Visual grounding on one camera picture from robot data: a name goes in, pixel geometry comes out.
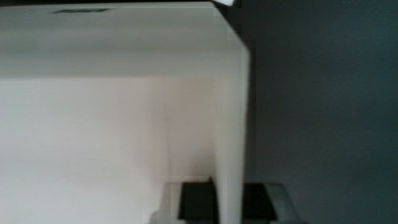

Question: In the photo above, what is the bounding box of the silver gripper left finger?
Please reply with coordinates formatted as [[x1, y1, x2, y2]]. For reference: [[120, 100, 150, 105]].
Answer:
[[159, 177, 217, 224]]

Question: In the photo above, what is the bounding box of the white drawer cabinet frame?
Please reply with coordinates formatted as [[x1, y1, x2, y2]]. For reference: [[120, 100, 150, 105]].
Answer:
[[0, 2, 249, 224]]

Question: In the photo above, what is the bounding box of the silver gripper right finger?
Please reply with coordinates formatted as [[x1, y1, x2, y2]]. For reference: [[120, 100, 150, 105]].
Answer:
[[242, 183, 303, 224]]

